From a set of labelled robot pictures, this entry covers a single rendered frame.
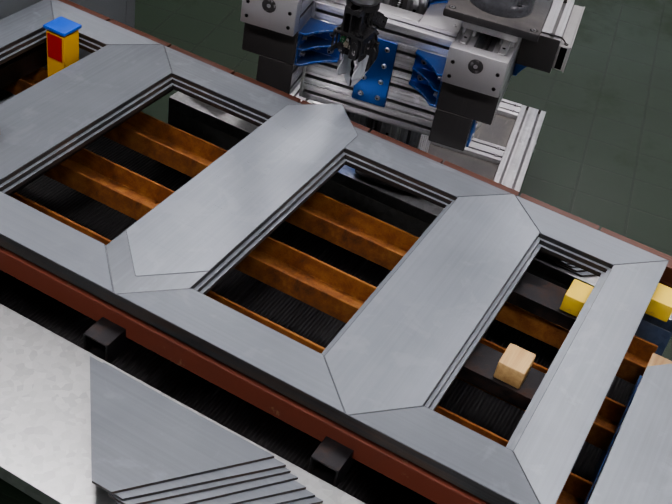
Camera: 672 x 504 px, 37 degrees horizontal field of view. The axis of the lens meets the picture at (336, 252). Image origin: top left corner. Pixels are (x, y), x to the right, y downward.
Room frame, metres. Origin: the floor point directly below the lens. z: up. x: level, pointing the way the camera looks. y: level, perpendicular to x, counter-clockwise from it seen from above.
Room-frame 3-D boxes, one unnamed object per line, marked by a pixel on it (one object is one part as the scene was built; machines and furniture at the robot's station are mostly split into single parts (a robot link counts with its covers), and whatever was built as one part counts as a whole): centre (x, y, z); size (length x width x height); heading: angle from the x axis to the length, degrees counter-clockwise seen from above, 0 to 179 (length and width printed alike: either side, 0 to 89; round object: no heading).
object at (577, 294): (1.51, -0.48, 0.79); 0.06 x 0.05 x 0.04; 158
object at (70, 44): (2.00, 0.70, 0.78); 0.05 x 0.05 x 0.19; 68
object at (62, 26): (2.00, 0.70, 0.88); 0.06 x 0.06 x 0.02; 68
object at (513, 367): (1.29, -0.35, 0.79); 0.06 x 0.05 x 0.04; 158
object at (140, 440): (0.95, 0.19, 0.77); 0.45 x 0.20 x 0.04; 68
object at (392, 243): (1.77, 0.13, 0.70); 1.66 x 0.08 x 0.05; 68
